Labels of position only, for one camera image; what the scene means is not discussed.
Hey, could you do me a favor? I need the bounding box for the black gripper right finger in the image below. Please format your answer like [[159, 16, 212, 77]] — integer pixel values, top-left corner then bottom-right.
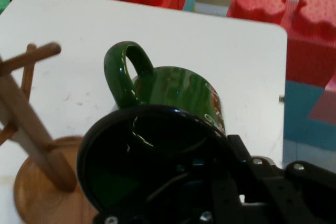
[[227, 134, 336, 224]]

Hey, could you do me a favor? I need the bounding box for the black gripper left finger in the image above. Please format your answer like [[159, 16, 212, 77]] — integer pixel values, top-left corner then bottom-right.
[[93, 173, 243, 224]]

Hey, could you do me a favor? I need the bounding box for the green enamel mug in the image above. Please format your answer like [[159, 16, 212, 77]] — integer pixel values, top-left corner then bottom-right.
[[76, 40, 230, 221]]

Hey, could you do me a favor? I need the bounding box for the teal foam block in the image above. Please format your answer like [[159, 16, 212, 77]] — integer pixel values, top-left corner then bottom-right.
[[282, 79, 336, 152]]

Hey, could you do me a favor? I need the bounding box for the wooden mug tree stand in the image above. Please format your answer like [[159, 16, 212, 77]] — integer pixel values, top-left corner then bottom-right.
[[0, 42, 98, 224]]

